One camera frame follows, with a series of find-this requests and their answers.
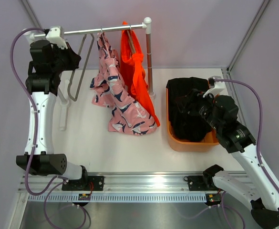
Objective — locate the orange plastic basket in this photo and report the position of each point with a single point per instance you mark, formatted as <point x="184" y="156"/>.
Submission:
<point x="178" y="145"/>

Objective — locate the white silver clothes rack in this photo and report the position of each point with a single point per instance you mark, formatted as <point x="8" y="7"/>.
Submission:
<point x="65" y="95"/>

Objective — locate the pink clothes hanger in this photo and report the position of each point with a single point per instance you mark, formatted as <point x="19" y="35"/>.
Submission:
<point x="102" y="34"/>

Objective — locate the pink patterned shorts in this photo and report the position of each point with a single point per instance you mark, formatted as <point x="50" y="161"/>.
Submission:
<point x="127" y="115"/>

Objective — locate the orange shorts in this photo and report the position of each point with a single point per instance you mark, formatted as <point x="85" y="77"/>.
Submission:
<point x="133" y="73"/>

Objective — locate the aluminium mounting rail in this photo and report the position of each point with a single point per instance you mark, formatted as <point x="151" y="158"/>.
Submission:
<point x="139" y="182"/>

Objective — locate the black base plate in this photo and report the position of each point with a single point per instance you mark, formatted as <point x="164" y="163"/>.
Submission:
<point x="85" y="184"/>
<point x="196" y="183"/>

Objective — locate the brown clothes hanger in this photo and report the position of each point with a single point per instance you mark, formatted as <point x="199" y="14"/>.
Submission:
<point x="130" y="40"/>

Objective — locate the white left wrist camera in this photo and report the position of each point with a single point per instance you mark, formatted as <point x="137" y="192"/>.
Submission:
<point x="55" y="35"/>

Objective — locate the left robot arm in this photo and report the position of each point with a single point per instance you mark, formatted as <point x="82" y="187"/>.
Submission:
<point x="49" y="61"/>

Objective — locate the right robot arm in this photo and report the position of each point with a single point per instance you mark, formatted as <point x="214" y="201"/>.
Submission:
<point x="220" y="113"/>

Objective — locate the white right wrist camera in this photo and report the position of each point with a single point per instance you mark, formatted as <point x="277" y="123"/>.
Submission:
<point x="216" y="86"/>

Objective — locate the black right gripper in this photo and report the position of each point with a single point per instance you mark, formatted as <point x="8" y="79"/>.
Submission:
<point x="195" y="97"/>

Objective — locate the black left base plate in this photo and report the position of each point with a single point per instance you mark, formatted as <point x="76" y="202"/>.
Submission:
<point x="85" y="184"/>

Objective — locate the white slotted cable duct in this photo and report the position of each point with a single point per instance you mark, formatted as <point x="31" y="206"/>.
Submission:
<point x="122" y="197"/>

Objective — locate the black shorts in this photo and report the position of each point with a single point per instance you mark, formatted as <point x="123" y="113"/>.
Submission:
<point x="186" y="124"/>

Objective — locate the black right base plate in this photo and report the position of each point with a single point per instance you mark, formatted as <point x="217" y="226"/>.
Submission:
<point x="196" y="183"/>

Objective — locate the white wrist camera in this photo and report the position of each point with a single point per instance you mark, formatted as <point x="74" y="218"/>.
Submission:
<point x="216" y="86"/>
<point x="55" y="35"/>

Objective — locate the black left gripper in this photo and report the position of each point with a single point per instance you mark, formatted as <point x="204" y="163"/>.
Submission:
<point x="71" y="55"/>

